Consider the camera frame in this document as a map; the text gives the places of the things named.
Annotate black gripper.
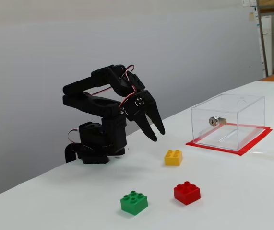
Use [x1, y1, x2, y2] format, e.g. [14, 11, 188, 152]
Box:
[124, 89, 166, 142]

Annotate yellow lego brick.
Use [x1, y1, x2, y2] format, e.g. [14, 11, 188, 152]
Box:
[164, 149, 183, 166]

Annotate transparent acrylic box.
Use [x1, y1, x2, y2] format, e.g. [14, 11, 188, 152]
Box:
[191, 93, 265, 151]

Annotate red lego brick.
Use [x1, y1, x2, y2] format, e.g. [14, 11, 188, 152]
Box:
[173, 181, 201, 206]

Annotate green lego brick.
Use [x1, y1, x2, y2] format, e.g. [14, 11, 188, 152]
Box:
[120, 190, 149, 216]

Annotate silver cam lock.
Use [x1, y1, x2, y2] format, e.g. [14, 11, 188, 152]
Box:
[208, 116, 227, 127]

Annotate black table clamp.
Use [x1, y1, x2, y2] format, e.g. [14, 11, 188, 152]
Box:
[64, 143, 80, 164]

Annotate red white wrist cable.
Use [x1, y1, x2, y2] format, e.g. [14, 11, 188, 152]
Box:
[119, 64, 138, 115]

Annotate red white base cable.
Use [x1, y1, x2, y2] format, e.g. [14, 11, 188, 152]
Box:
[67, 128, 80, 144]

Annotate red tape frame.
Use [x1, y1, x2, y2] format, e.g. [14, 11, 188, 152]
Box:
[186, 122, 274, 157]

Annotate metal shelf frame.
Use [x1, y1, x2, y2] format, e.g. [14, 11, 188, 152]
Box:
[256, 0, 274, 78]

